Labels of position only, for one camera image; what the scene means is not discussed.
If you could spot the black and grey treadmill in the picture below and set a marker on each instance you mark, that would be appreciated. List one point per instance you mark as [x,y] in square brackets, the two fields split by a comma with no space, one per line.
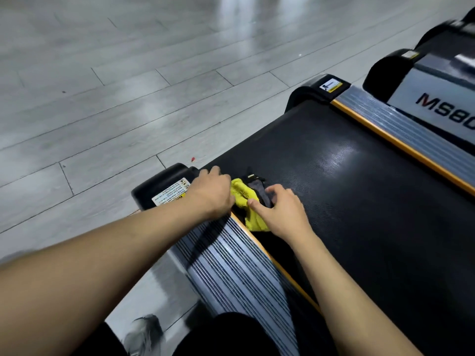
[438,96]

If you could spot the person's right hand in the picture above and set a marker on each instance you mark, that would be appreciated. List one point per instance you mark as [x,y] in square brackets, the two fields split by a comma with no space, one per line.
[285,218]

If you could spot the person's black trousers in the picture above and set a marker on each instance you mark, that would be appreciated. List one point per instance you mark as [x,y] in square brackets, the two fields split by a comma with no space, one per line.
[226,335]

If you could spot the yellow microfibre cloth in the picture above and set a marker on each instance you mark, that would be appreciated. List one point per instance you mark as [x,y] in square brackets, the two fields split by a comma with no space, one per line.
[243,190]

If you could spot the person's grey shoe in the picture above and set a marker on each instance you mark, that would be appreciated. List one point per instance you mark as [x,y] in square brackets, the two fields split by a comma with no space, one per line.
[144,335]

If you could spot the person's left hand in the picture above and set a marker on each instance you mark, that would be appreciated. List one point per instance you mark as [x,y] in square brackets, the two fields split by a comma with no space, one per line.
[207,194]

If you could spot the person's right thumb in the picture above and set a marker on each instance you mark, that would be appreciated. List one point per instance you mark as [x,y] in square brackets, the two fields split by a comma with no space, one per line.
[256,207]

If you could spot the person's left forearm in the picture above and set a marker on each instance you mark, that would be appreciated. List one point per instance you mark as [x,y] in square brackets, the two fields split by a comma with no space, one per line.
[92,270]

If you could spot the dark grey cloth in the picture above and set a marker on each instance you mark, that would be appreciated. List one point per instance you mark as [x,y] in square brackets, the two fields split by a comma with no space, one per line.
[261,190]

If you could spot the black treadmill end cap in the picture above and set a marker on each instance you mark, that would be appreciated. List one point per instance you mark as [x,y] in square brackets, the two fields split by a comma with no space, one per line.
[469,15]

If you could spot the black treadmill with orange trim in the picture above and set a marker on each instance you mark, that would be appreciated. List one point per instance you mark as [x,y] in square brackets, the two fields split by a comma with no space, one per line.
[371,203]

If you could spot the person's right forearm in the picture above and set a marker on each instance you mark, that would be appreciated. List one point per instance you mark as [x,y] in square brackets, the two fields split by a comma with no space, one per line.
[345,300]

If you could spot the person's left fingers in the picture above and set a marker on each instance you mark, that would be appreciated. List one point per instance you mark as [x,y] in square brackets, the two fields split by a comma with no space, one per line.
[219,177]

